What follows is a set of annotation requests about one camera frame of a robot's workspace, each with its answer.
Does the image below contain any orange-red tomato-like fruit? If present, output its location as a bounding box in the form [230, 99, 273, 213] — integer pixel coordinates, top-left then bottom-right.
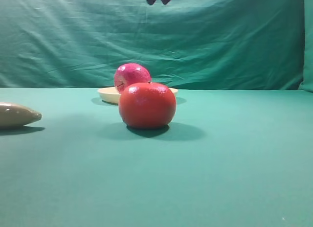
[118, 83, 177, 129]

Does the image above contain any beige oblong fruit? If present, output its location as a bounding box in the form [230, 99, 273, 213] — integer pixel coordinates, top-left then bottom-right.
[0, 102, 42, 129]

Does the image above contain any yellow plate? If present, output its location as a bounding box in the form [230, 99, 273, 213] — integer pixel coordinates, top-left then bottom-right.
[98, 83, 178, 108]

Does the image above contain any red apple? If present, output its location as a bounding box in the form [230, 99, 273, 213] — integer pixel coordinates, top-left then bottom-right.
[114, 63, 152, 93]

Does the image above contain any green backdrop cloth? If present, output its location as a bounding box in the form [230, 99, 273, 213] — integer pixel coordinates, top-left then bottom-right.
[0, 0, 313, 91]

